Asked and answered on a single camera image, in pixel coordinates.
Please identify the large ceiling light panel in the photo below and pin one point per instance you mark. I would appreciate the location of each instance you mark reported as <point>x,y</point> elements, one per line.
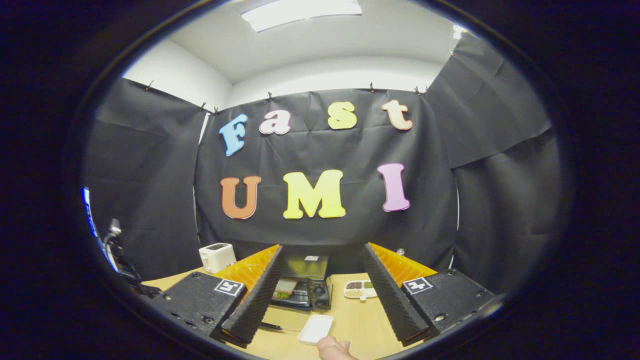
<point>300,12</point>

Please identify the white rectangular tray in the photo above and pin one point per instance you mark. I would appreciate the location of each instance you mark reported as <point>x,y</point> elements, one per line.
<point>316,329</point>

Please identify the bread and lettuce sandwich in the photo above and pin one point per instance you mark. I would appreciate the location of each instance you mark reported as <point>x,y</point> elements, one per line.
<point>286,289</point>

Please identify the white divided seasoning dish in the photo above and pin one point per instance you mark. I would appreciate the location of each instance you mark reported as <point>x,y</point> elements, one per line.
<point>359,289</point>

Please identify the black backdrop cloth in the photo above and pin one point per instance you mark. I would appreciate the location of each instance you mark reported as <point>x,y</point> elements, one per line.
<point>150,175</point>

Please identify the white toaster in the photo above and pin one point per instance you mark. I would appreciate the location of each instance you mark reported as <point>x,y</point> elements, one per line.
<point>217,256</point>

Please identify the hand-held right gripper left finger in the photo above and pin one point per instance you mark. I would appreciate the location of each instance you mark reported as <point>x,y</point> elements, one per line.
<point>255,305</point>

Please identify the black electric oven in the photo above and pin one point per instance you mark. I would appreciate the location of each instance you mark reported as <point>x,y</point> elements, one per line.
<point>307,267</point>

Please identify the small ceiling light panel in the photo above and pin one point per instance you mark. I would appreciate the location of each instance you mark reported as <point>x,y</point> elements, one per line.
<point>458,32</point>

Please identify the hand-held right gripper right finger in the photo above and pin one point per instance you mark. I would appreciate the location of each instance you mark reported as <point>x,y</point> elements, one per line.
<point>392,300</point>

